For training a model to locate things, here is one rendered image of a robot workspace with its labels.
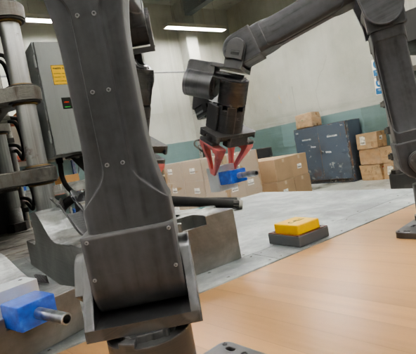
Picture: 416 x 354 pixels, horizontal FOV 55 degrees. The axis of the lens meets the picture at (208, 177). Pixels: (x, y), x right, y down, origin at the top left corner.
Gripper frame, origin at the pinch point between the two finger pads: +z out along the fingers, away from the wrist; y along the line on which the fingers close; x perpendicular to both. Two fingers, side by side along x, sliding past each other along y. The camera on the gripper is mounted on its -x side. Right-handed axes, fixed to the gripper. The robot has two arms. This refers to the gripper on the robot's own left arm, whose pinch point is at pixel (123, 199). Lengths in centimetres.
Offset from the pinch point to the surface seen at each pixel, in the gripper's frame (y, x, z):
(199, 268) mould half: -11.5, 6.0, 10.8
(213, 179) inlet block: -25.6, -13.5, 2.6
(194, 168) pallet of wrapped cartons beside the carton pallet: -231, -345, 108
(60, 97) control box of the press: -12, -92, -2
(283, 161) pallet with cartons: -354, -319, 96
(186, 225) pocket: -12.3, -0.7, 6.0
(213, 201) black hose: -46, -41, 20
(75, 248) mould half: 6.6, -0.9, 7.7
